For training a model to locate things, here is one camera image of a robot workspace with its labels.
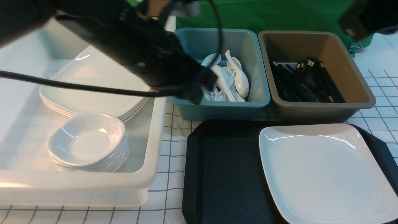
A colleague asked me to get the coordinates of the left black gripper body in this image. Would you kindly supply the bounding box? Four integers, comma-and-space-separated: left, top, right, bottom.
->
109, 19, 217, 104

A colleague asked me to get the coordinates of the large white square plate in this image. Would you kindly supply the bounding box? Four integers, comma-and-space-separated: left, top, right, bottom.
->
259, 124, 398, 224

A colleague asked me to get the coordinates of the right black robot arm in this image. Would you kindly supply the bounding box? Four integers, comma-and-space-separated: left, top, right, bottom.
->
338, 0, 398, 42

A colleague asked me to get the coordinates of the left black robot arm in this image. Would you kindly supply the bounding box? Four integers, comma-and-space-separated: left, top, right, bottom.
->
0, 0, 217, 105

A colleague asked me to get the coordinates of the stack of white square plates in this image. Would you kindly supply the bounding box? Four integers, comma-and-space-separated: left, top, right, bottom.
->
39, 46, 150, 122

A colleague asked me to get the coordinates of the white spoons pile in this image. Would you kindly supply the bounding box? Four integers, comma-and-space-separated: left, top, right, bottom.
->
201, 50, 250, 102

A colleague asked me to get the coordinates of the teal plastic bin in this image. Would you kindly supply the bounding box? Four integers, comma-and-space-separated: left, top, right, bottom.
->
169, 27, 271, 121

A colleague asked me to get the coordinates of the stack of white small dishes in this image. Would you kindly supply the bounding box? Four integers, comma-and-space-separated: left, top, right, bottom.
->
46, 112, 130, 172

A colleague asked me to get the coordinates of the brown plastic bin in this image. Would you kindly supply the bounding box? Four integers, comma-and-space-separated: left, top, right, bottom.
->
258, 31, 376, 123

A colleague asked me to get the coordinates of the black serving tray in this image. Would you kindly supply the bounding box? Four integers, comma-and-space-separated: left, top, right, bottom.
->
182, 120, 397, 224

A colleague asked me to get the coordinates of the black chopsticks pile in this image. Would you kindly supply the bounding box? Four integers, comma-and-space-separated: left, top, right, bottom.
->
269, 56, 346, 103

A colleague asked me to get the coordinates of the white plastic tub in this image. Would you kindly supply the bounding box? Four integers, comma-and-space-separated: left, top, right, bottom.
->
0, 16, 176, 208

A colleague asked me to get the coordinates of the blue binder clip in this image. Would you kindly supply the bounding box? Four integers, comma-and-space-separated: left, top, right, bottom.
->
348, 42, 364, 55

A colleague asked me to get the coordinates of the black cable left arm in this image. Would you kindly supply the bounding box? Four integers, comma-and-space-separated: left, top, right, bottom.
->
0, 0, 223, 97

